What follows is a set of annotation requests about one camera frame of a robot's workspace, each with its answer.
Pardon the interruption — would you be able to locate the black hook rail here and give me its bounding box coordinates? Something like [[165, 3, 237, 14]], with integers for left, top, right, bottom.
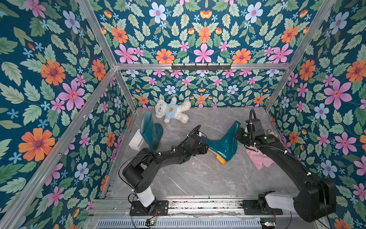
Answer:
[[171, 64, 232, 71]]

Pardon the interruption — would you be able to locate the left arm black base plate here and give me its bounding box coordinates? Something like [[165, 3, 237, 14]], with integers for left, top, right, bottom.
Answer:
[[129, 200, 169, 216]]

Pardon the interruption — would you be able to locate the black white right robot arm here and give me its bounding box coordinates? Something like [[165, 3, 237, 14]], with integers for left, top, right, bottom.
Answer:
[[235, 118, 337, 222]]

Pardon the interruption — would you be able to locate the pink microfiber cloth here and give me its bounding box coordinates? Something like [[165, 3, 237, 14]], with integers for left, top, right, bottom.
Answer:
[[246, 148, 274, 170]]

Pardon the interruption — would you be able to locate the teal rubber boot orange sole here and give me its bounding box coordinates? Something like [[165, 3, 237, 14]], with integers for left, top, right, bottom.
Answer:
[[140, 111, 164, 151]]

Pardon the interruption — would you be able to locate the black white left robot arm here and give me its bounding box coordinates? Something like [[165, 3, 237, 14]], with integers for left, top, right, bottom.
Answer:
[[122, 132, 208, 209]]

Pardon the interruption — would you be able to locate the white teddy bear blue shirt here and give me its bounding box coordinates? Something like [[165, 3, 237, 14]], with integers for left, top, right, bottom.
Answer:
[[154, 97, 191, 124]]

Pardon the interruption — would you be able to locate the white ventilation grille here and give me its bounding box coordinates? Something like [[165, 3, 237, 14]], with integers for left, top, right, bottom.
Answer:
[[96, 218, 262, 229]]

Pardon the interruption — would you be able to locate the white rectangular box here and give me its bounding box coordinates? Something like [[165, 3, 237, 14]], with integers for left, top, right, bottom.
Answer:
[[129, 129, 144, 151]]

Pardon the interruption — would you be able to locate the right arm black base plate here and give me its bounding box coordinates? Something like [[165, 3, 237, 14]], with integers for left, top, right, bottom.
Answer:
[[241, 199, 283, 216]]

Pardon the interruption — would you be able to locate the map print glasses case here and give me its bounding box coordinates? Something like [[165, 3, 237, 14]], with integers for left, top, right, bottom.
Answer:
[[267, 129, 279, 138]]

